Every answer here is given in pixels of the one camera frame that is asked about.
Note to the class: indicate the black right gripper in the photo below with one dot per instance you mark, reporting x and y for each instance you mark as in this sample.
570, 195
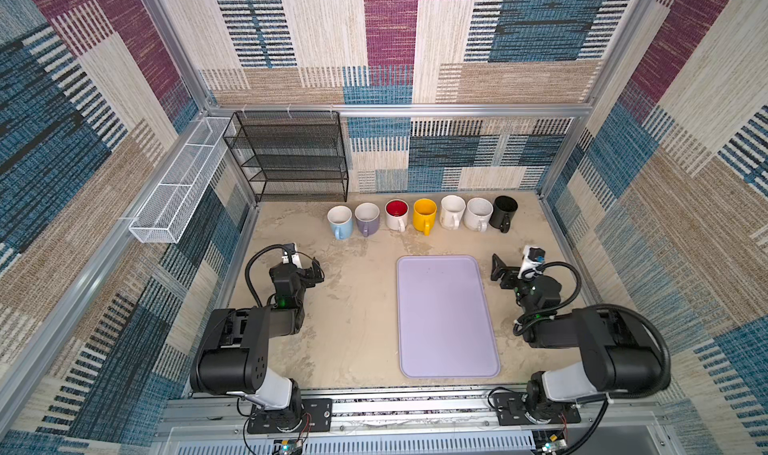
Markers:
498, 269

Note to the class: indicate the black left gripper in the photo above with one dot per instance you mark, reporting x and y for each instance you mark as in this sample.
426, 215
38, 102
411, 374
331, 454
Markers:
305, 275

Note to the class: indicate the white speckled mug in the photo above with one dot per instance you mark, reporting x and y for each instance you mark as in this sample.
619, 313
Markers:
477, 214

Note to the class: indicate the black mug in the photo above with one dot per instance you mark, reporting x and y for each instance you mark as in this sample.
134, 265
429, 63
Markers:
504, 209

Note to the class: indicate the light blue mug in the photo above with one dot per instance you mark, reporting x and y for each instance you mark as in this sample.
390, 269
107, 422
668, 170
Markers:
341, 221

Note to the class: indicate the white tall mug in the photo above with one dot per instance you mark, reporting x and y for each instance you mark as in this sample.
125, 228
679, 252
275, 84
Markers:
452, 208

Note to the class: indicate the purple mug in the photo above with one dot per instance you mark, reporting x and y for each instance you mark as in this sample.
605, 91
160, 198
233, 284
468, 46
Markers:
367, 215

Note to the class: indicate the yellow mug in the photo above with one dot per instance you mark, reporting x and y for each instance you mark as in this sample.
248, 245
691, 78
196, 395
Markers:
424, 215

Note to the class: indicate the white mug dark rim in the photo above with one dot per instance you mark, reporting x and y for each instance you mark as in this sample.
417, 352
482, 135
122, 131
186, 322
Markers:
396, 215

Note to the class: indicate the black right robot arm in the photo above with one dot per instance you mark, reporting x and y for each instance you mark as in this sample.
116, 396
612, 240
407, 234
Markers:
622, 354

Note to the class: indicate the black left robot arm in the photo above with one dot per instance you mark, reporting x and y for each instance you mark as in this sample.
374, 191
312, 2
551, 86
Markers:
232, 358

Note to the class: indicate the lavender plastic tray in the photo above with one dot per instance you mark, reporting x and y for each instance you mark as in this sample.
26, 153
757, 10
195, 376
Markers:
444, 323

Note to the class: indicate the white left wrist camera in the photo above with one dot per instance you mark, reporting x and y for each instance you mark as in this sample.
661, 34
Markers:
291, 255

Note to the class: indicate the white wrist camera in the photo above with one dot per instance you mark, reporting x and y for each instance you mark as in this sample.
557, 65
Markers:
291, 255
533, 258

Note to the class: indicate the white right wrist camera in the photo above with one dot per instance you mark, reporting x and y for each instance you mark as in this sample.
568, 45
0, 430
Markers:
533, 258

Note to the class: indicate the black wire shelf rack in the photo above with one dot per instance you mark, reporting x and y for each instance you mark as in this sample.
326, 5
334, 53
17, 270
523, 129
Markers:
290, 156

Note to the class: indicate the white wire mesh basket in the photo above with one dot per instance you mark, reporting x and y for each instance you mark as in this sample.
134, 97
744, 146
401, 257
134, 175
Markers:
164, 217

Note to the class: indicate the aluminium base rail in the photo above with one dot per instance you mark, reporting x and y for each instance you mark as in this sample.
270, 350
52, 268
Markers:
404, 420

